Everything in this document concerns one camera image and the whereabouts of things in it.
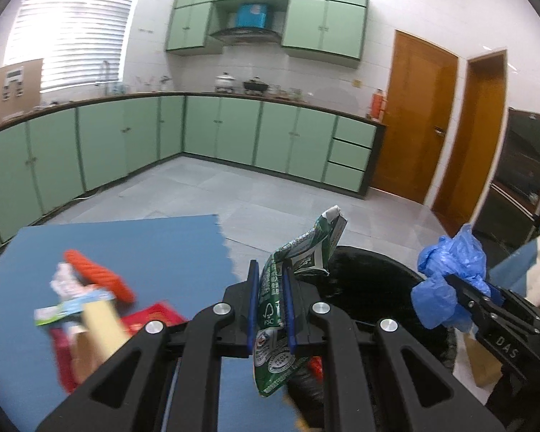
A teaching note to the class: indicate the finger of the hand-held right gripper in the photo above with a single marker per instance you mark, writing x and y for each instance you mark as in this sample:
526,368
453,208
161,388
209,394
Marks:
470,294
496,293

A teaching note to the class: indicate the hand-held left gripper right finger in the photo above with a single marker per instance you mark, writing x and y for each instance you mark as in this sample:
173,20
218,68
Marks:
288,306

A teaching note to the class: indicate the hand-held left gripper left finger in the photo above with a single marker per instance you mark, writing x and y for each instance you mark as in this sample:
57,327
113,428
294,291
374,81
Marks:
252,306

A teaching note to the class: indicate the green snack packet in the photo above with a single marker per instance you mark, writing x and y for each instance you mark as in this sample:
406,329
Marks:
270,288

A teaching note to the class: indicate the blue plastic bag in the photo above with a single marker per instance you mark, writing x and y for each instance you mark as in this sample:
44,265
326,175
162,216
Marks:
450,252

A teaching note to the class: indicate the black trash bag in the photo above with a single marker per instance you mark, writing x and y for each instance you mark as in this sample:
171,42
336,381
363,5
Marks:
369,279

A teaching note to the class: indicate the red tray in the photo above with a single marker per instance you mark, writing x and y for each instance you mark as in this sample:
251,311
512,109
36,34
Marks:
155,315

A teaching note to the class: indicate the beige box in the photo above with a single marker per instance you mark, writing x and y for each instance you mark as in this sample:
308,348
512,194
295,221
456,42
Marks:
103,328

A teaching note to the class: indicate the green white small carton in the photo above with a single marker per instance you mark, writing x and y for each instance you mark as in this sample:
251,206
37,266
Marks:
67,309

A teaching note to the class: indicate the white tissue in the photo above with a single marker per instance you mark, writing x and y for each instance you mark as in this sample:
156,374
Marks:
65,281

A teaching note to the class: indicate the blue cloth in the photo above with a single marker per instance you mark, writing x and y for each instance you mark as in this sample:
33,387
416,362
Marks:
508,270

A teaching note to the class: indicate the brown cardboard box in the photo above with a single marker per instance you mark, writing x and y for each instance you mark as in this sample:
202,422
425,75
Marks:
483,364

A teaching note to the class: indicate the blue tablecloth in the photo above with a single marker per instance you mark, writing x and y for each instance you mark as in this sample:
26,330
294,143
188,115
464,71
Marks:
162,256

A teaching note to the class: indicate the black glass appliance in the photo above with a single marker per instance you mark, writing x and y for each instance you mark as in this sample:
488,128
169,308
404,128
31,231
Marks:
522,166

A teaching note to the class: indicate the green lower kitchen cabinets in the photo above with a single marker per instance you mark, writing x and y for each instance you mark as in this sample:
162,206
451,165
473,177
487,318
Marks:
234,130

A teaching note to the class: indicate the green kitchen cabinets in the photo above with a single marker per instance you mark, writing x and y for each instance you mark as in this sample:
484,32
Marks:
324,22
234,130

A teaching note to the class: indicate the closed wooden door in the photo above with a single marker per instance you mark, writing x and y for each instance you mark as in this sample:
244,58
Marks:
414,117

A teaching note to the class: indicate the orange thermos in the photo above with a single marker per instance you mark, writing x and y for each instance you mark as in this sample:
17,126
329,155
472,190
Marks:
378,105

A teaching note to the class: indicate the black wok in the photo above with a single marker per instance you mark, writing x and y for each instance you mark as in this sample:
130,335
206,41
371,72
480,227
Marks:
255,85

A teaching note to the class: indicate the white pot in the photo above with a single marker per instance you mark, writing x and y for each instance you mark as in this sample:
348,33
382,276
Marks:
224,82

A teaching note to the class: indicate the range hood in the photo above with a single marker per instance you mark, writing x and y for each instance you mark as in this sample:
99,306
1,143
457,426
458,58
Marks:
243,33

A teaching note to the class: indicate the metal faucet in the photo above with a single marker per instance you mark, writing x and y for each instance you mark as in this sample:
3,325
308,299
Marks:
105,69

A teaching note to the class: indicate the green upper kitchen cabinets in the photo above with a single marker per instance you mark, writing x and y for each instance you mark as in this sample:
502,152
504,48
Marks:
324,22

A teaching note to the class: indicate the blue box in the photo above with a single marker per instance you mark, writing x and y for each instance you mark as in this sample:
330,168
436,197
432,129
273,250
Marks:
252,15

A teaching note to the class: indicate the white window blind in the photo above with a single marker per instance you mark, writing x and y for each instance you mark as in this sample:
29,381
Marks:
76,22

